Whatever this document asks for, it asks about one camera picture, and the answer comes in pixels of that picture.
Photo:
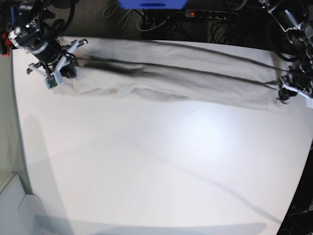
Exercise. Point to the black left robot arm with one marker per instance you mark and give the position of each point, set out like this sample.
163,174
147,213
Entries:
293,19

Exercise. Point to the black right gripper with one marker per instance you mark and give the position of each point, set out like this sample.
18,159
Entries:
57,64

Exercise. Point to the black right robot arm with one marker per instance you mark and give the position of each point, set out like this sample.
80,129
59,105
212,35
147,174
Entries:
31,33

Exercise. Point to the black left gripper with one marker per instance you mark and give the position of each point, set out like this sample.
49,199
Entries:
297,72

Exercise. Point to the blue base camera housing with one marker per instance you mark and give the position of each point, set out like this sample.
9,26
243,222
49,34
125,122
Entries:
152,4

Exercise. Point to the beige t-shirt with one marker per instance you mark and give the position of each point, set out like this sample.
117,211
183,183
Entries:
172,72

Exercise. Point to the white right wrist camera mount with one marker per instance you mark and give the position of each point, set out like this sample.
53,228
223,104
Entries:
51,82

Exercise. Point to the black power strip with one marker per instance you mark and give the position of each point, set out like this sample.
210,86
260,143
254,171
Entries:
207,14

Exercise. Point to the red black clamp tool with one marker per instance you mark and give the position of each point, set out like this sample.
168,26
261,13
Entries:
5,44

